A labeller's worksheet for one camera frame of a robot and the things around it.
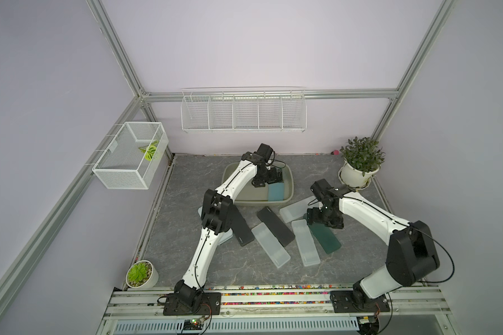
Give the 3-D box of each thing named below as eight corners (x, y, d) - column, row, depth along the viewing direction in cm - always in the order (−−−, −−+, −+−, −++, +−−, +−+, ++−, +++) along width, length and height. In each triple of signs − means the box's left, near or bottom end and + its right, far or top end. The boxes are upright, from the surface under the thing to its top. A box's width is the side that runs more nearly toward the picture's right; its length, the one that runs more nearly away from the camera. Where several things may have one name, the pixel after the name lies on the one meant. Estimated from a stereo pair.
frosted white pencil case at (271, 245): (277, 268, 83) (278, 267, 81) (251, 231, 93) (251, 229, 91) (290, 258, 85) (291, 257, 84) (263, 223, 95) (263, 221, 94)
